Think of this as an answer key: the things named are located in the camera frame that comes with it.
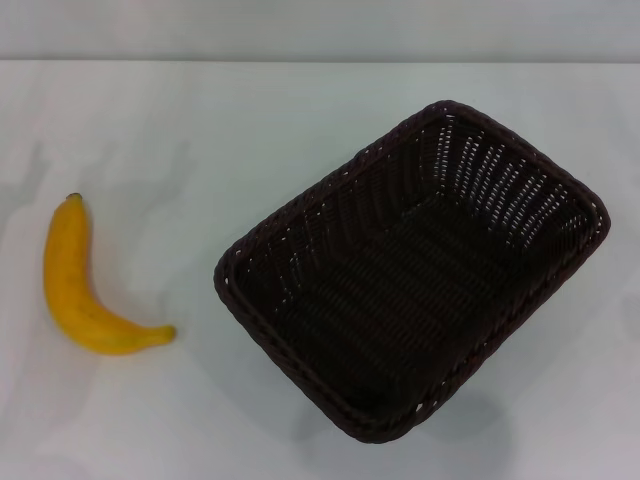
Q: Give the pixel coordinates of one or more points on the yellow banana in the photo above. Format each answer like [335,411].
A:
[70,290]

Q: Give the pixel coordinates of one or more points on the black woven plastic basket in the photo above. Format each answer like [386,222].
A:
[400,280]

